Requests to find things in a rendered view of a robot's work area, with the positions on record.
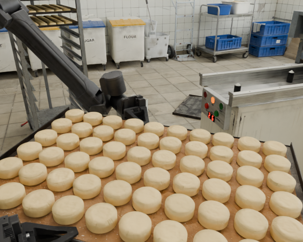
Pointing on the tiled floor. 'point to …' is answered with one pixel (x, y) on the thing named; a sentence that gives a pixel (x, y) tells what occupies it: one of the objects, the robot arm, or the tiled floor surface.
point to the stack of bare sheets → (190, 107)
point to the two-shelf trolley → (217, 33)
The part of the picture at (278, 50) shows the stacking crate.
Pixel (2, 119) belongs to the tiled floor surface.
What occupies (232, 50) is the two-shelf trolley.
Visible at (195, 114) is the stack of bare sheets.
